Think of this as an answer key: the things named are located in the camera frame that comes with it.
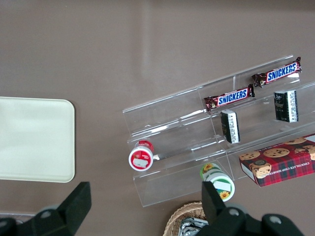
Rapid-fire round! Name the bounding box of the light wicker basket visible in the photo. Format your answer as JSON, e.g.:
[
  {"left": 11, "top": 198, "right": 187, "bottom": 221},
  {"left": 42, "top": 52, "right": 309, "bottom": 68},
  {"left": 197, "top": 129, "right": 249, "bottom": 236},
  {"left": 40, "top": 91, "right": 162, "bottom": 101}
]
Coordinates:
[{"left": 166, "top": 201, "right": 210, "bottom": 236}]

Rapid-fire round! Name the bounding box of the red lid yogurt cup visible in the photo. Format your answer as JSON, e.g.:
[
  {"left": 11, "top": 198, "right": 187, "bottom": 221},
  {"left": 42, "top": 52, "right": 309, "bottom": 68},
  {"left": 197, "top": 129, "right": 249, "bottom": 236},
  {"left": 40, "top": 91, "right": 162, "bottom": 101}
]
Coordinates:
[{"left": 127, "top": 139, "right": 155, "bottom": 172}]

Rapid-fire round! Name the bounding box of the aluminium foil tray stack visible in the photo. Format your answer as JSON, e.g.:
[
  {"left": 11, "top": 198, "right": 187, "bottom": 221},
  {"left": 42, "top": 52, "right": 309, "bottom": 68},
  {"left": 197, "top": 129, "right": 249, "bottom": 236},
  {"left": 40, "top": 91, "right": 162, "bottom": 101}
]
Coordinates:
[{"left": 181, "top": 217, "right": 210, "bottom": 236}]

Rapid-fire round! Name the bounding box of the Snickers chocolate bar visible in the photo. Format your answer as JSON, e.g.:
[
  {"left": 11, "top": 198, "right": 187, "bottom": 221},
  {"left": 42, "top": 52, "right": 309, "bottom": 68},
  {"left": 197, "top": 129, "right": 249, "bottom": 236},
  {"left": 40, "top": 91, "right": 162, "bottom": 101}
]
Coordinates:
[
  {"left": 203, "top": 84, "right": 255, "bottom": 114},
  {"left": 251, "top": 57, "right": 302, "bottom": 89}
]

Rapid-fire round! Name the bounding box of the beige plastic tray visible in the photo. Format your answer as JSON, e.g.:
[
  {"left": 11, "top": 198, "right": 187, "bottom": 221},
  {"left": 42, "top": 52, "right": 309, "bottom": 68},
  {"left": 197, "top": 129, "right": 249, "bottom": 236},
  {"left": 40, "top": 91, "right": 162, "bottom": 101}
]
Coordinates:
[{"left": 0, "top": 96, "right": 75, "bottom": 183}]

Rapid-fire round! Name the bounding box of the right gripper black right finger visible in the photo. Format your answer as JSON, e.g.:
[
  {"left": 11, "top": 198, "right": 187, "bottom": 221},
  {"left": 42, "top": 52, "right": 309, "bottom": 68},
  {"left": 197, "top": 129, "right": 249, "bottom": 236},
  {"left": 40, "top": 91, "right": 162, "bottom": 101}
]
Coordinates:
[{"left": 196, "top": 181, "right": 259, "bottom": 236}]

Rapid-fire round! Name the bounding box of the small black box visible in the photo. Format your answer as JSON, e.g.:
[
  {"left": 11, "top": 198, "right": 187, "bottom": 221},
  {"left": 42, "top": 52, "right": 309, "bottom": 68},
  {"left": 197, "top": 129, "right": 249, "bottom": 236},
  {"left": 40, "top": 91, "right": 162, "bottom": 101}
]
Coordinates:
[
  {"left": 220, "top": 110, "right": 241, "bottom": 144},
  {"left": 273, "top": 88, "right": 300, "bottom": 123}
]

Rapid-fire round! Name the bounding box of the green lid yogurt cup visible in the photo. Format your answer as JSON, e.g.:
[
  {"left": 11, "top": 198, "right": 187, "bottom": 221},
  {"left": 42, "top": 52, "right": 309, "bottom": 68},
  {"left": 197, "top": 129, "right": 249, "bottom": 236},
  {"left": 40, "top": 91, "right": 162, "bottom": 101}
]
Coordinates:
[{"left": 199, "top": 163, "right": 236, "bottom": 203}]

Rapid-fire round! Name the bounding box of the red tartan cookie box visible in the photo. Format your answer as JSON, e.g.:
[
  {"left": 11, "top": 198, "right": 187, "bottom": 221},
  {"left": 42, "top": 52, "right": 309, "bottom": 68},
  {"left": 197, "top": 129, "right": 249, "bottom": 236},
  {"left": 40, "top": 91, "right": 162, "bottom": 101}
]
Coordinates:
[{"left": 238, "top": 133, "right": 315, "bottom": 188}]

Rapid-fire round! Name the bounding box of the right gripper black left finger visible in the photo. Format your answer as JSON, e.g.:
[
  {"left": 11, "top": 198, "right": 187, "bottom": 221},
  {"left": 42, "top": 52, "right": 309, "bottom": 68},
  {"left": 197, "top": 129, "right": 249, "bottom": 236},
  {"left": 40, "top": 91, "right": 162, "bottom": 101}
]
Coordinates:
[{"left": 16, "top": 181, "right": 92, "bottom": 236}]

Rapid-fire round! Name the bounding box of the clear acrylic stepped shelf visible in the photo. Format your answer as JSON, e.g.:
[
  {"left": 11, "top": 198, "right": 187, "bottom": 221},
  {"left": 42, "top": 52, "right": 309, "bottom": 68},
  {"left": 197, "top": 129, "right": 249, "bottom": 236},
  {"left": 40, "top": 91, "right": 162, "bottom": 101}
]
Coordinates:
[{"left": 122, "top": 54, "right": 315, "bottom": 209}]

